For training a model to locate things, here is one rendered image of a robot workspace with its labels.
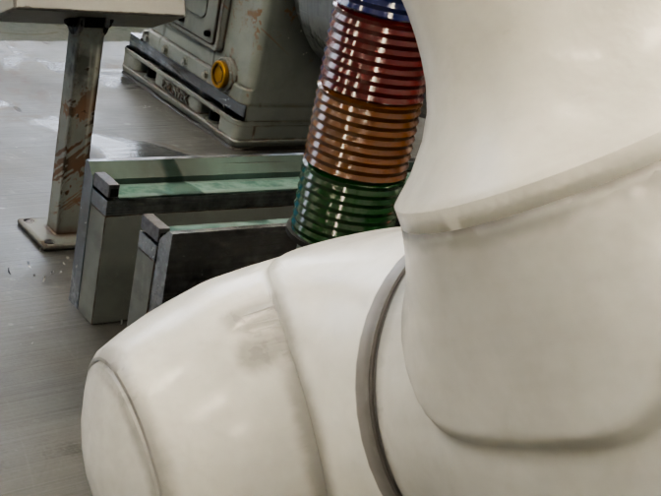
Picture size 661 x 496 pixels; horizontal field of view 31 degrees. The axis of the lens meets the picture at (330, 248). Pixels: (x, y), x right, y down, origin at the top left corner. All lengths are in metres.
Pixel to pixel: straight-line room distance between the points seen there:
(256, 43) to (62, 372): 0.66
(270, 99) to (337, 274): 1.21
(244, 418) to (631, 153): 0.15
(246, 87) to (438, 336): 1.28
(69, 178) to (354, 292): 0.87
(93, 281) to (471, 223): 0.81
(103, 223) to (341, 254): 0.67
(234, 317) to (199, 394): 0.03
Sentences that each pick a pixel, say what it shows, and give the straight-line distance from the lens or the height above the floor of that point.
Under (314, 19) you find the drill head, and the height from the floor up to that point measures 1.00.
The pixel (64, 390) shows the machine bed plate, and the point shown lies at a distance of 0.96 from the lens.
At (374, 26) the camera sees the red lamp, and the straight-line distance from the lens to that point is 0.63.
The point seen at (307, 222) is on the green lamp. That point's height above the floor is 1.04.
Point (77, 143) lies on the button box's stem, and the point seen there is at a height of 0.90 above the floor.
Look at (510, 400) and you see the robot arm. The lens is 0.26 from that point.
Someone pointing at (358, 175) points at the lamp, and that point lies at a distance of 0.66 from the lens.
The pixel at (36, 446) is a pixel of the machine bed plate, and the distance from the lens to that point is 0.89.
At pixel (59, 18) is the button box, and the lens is 1.15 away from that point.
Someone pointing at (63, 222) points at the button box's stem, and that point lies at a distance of 1.21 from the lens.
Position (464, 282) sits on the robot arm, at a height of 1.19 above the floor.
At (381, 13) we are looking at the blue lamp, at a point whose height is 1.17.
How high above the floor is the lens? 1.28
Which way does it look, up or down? 22 degrees down
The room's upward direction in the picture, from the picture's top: 12 degrees clockwise
